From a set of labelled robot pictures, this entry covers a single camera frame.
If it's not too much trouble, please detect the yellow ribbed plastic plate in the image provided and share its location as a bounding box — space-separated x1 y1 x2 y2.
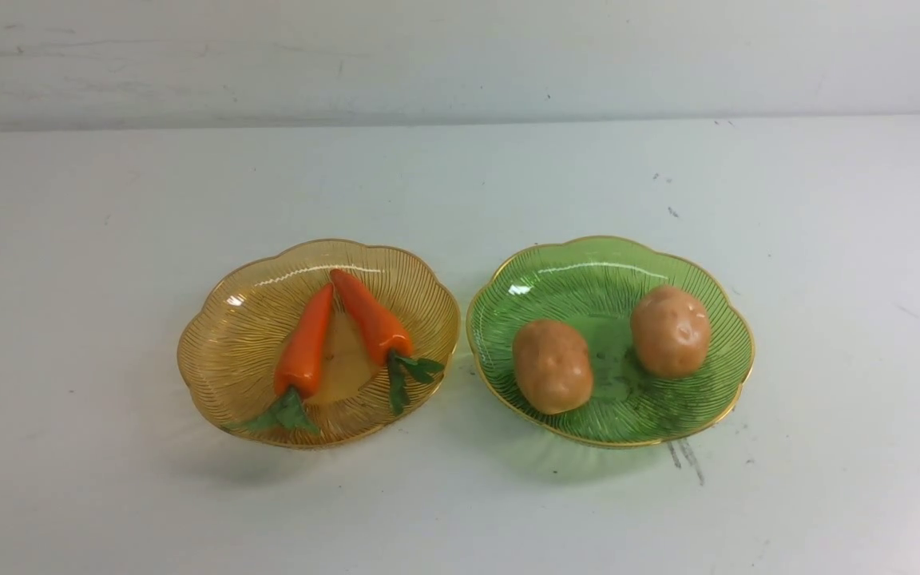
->
176 240 461 449

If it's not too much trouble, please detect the toy potato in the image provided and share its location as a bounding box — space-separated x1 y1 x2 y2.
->
629 284 712 379
512 318 595 415

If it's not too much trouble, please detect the toy carrot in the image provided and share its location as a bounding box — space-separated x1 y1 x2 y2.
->
223 283 335 438
330 268 445 415

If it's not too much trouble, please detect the green ribbed plastic plate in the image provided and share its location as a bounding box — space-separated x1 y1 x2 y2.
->
465 236 755 449

